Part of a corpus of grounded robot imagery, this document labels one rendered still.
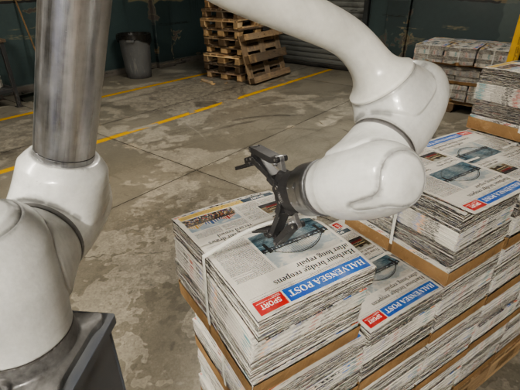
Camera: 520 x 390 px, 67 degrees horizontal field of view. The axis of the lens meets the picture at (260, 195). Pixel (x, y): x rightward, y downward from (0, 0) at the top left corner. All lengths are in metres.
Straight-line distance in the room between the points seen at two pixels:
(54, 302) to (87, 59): 0.37
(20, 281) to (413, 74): 0.60
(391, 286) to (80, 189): 0.81
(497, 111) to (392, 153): 1.17
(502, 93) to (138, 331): 1.90
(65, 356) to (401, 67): 0.67
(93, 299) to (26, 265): 1.82
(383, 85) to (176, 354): 1.69
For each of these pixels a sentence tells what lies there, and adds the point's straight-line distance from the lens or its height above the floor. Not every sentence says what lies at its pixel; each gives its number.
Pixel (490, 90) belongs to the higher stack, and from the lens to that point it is 1.65.
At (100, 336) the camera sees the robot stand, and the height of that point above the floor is 1.00.
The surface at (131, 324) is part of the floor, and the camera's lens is 2.23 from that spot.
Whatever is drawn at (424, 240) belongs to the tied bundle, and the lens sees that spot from 1.17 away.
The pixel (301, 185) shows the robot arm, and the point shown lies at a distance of 0.59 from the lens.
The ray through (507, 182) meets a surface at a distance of 1.28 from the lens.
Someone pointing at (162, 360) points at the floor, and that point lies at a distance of 2.03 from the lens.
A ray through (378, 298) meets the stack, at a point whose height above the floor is 0.83.
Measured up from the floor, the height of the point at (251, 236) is 1.07.
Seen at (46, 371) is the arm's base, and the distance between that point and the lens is 0.73.
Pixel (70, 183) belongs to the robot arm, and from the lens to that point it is 0.73.
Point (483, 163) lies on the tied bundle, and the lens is 1.39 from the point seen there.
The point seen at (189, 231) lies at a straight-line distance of 0.88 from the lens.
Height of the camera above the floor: 1.55
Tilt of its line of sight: 29 degrees down
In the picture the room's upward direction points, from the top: straight up
